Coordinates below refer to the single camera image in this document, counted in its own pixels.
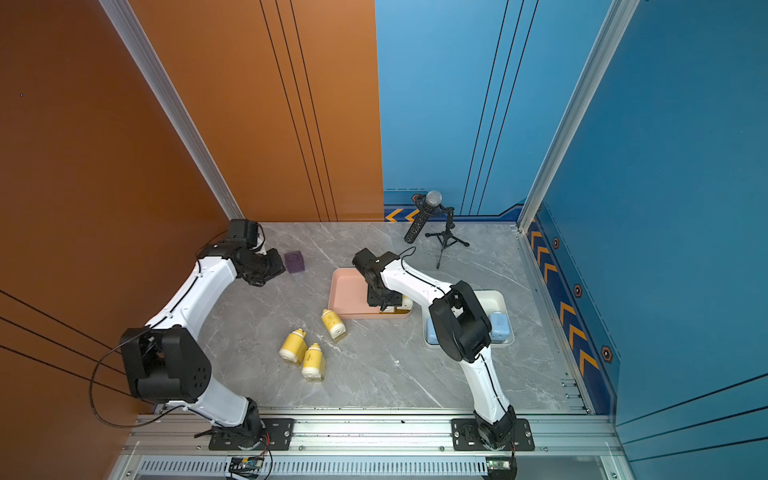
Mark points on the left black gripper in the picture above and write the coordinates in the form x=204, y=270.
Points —
x=277, y=267

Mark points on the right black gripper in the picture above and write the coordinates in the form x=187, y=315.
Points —
x=394, y=300

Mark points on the pink plastic tray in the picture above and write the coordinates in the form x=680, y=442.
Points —
x=348, y=298

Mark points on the blue sharpener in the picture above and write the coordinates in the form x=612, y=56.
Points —
x=430, y=332
x=500, y=327

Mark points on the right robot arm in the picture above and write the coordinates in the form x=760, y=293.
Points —
x=463, y=332

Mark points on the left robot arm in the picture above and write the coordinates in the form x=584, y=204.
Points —
x=163, y=361

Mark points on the purple cube sharpener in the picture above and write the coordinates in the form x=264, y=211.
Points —
x=294, y=262

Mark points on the black microphone on tripod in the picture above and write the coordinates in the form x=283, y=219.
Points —
x=430, y=206

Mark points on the white plastic tray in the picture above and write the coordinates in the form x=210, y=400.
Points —
x=490, y=300

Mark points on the green circuit board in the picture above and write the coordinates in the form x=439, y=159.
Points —
x=245, y=467

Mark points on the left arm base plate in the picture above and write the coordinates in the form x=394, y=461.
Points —
x=273, y=434

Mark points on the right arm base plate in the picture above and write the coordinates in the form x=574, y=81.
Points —
x=466, y=437

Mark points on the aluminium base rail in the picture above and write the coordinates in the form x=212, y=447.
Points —
x=379, y=444

